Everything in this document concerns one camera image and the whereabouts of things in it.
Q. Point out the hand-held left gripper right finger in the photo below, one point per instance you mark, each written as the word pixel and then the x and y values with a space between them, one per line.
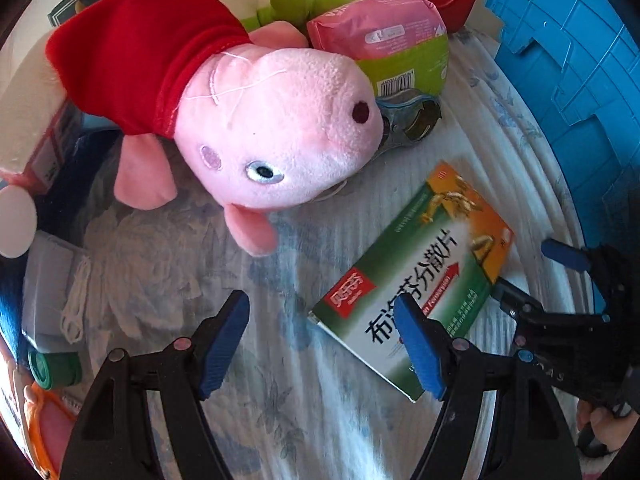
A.
pixel 420 345

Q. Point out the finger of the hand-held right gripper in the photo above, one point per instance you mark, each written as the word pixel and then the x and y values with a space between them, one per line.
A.
pixel 565 255
pixel 517 299

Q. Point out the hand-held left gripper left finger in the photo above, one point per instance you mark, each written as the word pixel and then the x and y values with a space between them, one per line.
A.
pixel 220 345

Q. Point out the green orange medicine box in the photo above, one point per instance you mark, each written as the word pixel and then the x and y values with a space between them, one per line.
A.
pixel 425 240

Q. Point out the blue plastic storage crate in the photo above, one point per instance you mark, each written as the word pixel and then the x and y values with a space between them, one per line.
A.
pixel 575 60

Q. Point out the person's right hand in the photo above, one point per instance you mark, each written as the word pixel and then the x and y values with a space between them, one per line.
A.
pixel 607 432

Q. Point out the green capped bottle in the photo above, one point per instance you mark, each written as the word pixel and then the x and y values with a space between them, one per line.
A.
pixel 52 370

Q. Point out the light blue face mask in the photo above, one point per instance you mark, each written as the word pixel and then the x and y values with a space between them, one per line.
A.
pixel 55 285

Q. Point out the orange plastic toy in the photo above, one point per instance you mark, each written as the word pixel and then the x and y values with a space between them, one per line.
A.
pixel 45 425

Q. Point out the pink pig plush red dress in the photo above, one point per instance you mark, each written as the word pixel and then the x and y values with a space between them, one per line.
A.
pixel 300 125

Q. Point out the white bottle dark label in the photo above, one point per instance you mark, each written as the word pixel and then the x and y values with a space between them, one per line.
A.
pixel 15 220

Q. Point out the pink tissue pack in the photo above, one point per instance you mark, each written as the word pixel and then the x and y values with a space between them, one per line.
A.
pixel 30 125

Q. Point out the pink green soft packet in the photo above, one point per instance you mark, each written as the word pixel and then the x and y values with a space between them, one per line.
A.
pixel 380 30

